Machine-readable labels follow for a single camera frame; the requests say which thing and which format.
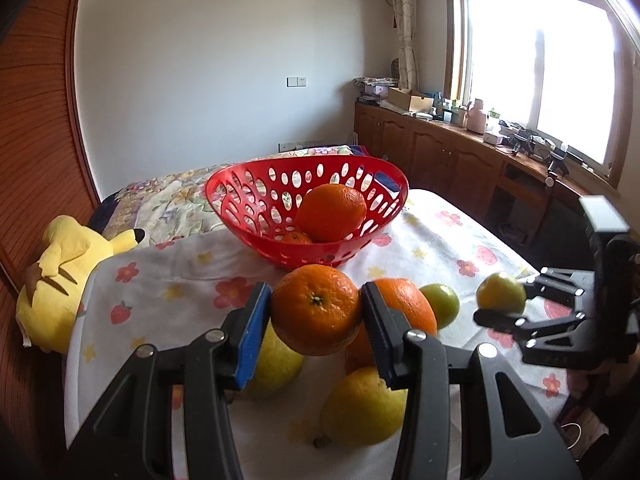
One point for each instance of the window with wooden frame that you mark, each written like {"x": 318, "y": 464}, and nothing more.
{"x": 560, "y": 69}

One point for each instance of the yellow plush toy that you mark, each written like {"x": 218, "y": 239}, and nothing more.
{"x": 49, "y": 301}

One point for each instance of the white wall switch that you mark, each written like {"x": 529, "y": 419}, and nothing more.
{"x": 296, "y": 82}

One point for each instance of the small tangerine in basket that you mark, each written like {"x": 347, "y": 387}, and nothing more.
{"x": 295, "y": 237}

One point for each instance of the yellow-green pear-like apple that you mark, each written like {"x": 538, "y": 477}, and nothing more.
{"x": 277, "y": 366}

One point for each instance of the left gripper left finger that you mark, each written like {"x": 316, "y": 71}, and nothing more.
{"x": 221, "y": 360}

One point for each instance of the green apple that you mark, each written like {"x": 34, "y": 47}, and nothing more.
{"x": 502, "y": 293}
{"x": 444, "y": 302}

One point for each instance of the cardboard box on cabinet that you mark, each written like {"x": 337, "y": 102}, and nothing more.
{"x": 409, "y": 101}

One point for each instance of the orange inside basket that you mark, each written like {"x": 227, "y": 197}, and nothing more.
{"x": 330, "y": 212}

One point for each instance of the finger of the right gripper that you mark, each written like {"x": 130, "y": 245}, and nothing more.
{"x": 553, "y": 286}
{"x": 501, "y": 322}

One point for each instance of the patterned curtain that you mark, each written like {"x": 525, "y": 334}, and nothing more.
{"x": 405, "y": 19}

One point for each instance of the red perforated plastic basket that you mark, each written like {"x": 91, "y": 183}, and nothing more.
{"x": 258, "y": 202}

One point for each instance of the yellow-green apple with stem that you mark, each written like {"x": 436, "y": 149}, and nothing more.
{"x": 361, "y": 410}

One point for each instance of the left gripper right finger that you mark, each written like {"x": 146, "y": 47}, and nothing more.
{"x": 410, "y": 359}

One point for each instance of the small mandarin orange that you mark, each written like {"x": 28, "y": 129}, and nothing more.
{"x": 315, "y": 310}

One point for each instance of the wooden window cabinet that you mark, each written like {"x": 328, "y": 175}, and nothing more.
{"x": 513, "y": 196}

